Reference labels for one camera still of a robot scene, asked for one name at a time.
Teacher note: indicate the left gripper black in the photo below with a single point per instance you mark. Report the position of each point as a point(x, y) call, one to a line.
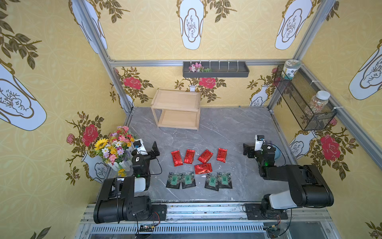
point(150, 152)

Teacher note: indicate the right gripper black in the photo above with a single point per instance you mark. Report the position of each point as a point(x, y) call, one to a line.
point(250, 151)

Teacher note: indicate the red tea bag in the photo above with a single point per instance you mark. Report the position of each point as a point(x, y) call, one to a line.
point(203, 168)
point(177, 159)
point(189, 157)
point(221, 155)
point(205, 156)

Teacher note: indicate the wooden two-tier shelf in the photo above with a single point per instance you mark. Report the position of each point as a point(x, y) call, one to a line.
point(176, 109)

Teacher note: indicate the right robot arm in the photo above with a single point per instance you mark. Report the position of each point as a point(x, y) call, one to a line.
point(306, 186)

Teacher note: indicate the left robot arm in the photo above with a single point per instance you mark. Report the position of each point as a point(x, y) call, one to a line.
point(117, 201)

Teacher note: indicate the green tea bag far left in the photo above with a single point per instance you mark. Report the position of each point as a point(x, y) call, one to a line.
point(174, 180)

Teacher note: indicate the green tea bag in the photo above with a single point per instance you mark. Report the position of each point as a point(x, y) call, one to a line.
point(224, 180)
point(188, 180)
point(211, 182)
point(174, 180)

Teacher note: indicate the green tea bag far right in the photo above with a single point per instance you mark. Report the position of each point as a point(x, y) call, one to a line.
point(224, 180)

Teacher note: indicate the artificial flower bouquet in vase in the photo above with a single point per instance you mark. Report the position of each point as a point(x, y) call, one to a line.
point(116, 150)

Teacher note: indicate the small circuit board left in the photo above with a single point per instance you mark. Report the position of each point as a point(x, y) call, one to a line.
point(145, 228)

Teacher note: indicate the small circuit board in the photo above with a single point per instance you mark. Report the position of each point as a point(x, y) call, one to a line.
point(145, 228)
point(272, 232)

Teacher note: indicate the clear jar white lid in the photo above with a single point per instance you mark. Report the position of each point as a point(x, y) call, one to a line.
point(317, 103)

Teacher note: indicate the small circuit board right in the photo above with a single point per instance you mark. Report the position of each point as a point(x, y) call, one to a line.
point(272, 232)

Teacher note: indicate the small pink flowers in tray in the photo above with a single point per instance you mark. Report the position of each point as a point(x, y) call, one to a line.
point(197, 67)

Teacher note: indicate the jar with patterned lid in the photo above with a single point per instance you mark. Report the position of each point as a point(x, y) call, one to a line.
point(290, 68)

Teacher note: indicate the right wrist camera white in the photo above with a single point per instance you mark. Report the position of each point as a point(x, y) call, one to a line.
point(259, 140)

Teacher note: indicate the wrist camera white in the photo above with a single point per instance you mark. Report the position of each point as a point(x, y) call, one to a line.
point(259, 140)
point(139, 147)

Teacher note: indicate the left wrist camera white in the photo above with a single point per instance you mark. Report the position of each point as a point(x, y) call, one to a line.
point(139, 147)

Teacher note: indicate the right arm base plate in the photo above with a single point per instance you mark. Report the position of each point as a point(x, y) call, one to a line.
point(258, 212)

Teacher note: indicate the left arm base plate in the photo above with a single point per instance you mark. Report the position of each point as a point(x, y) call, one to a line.
point(147, 213)

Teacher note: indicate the black wire wall basket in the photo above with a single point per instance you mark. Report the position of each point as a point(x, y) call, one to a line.
point(297, 94)

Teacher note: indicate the grey wall tray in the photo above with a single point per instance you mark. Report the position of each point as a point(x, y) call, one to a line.
point(219, 69)

